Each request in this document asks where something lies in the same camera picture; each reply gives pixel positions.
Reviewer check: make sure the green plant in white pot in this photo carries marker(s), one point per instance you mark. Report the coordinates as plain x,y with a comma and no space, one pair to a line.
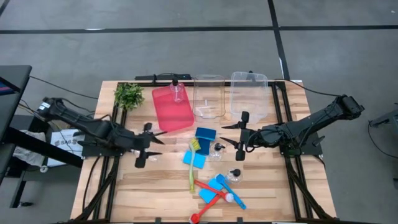
129,96

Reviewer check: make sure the white plastic bag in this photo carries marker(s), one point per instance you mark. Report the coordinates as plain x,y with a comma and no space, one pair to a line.
28,152

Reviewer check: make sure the pink plastic bin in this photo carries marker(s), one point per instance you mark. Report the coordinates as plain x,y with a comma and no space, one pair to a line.
171,118

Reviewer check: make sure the yellow-green dish brush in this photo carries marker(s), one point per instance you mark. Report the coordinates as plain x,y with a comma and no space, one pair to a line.
192,168

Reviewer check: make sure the black table clamp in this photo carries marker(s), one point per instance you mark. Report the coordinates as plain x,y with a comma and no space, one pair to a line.
158,220
239,220

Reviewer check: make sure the white cardboard box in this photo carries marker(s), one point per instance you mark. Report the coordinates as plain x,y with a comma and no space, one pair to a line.
62,141

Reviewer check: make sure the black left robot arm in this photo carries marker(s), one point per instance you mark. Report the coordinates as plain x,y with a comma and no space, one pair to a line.
77,119

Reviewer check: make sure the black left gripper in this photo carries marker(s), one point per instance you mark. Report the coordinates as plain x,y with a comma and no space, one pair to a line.
140,142

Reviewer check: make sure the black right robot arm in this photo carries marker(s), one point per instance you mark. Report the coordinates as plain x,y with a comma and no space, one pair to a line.
311,124

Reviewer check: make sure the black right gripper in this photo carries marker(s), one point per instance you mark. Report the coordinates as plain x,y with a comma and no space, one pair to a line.
250,137

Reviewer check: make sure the clear plastic tub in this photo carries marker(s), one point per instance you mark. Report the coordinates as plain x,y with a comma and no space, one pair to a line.
248,93

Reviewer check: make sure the dark computer screen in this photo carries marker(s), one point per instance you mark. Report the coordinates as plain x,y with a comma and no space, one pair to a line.
6,87

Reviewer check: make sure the black equipment stand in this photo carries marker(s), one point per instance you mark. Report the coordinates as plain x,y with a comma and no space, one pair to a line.
388,119

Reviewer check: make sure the black power strip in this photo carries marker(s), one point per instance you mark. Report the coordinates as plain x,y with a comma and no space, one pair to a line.
146,77

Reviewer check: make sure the black desk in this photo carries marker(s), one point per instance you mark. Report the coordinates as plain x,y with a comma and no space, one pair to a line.
18,109

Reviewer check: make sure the black aluminium table frame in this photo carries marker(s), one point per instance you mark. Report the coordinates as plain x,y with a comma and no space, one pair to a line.
136,84

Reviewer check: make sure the blue cellulose sponge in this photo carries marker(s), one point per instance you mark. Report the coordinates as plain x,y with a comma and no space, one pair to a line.
206,133
194,159
206,196
203,147

